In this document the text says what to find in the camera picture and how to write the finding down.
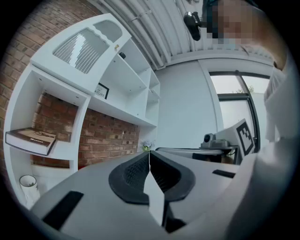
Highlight dark brown book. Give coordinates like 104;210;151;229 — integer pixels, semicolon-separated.
5;127;57;157

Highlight black framed window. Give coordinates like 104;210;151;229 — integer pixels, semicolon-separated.
209;71;272;153

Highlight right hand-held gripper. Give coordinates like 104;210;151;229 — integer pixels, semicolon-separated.
155;118;257;165

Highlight person's white shirt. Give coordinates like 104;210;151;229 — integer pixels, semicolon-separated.
203;44;298;240

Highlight white cabinet door ribbed glass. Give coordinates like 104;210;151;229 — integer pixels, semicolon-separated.
30;13;133;96

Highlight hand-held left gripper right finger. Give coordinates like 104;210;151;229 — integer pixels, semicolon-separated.
149;150;240;240

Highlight white ceiling pipes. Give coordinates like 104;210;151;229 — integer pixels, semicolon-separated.
93;0;207;70

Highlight black framed picture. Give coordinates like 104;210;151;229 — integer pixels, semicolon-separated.
93;82;110;100

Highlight white vase blue flowers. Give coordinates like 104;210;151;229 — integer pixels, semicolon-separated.
140;140;156;153

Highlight person's head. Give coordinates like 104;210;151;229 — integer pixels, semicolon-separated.
202;0;289;71

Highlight white shelf unit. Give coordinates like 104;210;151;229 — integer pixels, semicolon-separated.
3;13;162;211

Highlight black head camera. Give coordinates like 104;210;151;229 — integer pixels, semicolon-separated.
183;11;203;42

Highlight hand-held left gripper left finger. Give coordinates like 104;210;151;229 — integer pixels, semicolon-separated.
30;151;165;240

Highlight white leaf print mug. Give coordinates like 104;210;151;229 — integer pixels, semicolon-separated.
19;174;40;209

